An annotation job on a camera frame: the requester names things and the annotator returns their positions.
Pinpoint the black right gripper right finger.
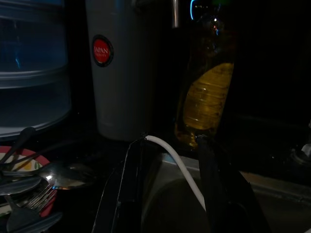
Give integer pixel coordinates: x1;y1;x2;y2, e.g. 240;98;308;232
195;134;272;233

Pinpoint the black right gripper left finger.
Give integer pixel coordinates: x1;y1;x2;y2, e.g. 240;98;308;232
90;132;148;233

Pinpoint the steel sink basin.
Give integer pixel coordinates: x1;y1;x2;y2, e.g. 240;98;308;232
136;151;311;233

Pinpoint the large steel spoon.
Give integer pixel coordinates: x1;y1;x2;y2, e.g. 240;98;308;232
0;161;95;190

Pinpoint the steel fork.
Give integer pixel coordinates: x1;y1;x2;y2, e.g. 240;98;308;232
0;182;57;212

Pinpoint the yellow oil bottle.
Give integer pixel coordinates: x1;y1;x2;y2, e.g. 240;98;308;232
174;9;238;151

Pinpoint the colourful rimmed paper plate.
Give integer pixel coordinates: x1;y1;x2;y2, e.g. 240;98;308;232
0;146;58;219

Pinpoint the grey steel tumbler red sticker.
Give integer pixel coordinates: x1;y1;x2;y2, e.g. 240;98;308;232
85;0;168;142

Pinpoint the clear stacked plastic container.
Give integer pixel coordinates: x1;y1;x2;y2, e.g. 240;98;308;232
0;0;73;141

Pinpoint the white cable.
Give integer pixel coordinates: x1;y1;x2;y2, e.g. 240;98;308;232
144;135;207;212

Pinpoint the black handled utensil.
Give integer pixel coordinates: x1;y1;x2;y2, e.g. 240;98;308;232
0;126;36;168

